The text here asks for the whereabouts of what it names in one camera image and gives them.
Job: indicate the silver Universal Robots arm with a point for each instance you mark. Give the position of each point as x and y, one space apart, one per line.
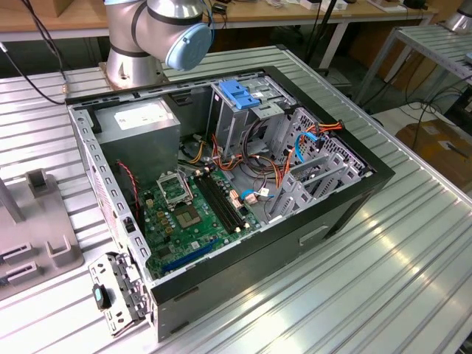
129 37

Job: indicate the grey metal disk bay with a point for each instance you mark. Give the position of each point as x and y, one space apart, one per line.
295 201

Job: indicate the orange board power connector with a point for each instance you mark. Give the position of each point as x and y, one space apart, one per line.
235 198

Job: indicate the black RAM slot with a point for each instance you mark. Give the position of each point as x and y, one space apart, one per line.
230 203
225 203
214 203
219 203

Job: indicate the green motherboard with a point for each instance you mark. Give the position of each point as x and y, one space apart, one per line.
208 212

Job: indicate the metal locking lever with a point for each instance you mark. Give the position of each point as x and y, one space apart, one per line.
190 190

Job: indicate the grey metal drive cage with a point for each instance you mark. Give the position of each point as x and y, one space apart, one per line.
228 125

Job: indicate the CPU socket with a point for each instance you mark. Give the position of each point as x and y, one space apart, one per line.
189 217

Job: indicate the blue plastic drive latch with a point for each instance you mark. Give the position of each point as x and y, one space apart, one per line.
236 94

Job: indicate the black open PC case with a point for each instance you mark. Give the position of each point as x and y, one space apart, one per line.
258 265

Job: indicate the blue expansion slot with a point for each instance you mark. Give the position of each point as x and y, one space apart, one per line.
188 258

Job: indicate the grey power supply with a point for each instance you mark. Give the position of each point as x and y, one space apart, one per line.
140 147

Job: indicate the black chipset chip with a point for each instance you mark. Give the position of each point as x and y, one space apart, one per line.
164 252

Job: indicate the black case fan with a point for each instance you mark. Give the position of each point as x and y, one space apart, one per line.
127 184

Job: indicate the black latch with teal tab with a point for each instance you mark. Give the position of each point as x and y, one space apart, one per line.
99 296

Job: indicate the brown cardboard box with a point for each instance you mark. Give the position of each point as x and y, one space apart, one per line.
435 147
416 70

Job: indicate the grey parts rack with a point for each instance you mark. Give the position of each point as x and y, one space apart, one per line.
37 217

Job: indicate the wooden desk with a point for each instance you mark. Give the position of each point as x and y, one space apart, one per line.
368 14

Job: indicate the metal slat side table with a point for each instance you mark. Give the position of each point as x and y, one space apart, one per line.
435 40

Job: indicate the grey metal slot bracket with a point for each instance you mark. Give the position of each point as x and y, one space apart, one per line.
123 295

